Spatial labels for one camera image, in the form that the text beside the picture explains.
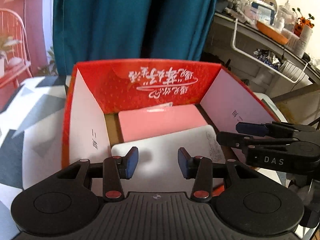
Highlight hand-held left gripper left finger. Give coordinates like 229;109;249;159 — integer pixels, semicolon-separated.
58;147;139;202

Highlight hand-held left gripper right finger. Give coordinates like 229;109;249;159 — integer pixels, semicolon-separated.
178;148;258;202

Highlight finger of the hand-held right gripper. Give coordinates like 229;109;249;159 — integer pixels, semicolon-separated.
216;131;297;148
236;122;316;137

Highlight white power bank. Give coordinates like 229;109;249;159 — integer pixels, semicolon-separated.
111;125;227;196

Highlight pink power bank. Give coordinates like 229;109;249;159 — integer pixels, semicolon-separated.
118;104;208;143

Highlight red strawberry cardboard box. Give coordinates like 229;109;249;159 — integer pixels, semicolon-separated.
61;59;283;196

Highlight shiny snack wrappers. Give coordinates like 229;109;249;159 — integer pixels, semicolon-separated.
254;49;280;68

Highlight dark vanity desk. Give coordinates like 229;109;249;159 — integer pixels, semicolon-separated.
202;12;320;100

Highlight orange bowl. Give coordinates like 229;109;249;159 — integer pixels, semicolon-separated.
256;20;289;44

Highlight cotton swab box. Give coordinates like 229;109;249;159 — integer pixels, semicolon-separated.
282;29;300;48

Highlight tall white bottle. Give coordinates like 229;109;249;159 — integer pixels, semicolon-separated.
299;26;313;53

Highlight orange artificial flowers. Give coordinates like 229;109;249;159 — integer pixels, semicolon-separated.
294;16;315;36

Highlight blue tissue packet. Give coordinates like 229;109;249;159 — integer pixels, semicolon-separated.
251;1;275;18

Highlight clear acrylic organizer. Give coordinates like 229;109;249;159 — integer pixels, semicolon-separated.
277;0;298;30

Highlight teal curtain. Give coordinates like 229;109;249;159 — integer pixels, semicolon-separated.
52;0;223;75

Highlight white wire basket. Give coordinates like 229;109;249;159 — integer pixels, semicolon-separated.
231;19;309;83

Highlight printed wall backdrop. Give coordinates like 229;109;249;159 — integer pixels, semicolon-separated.
0;0;59;105

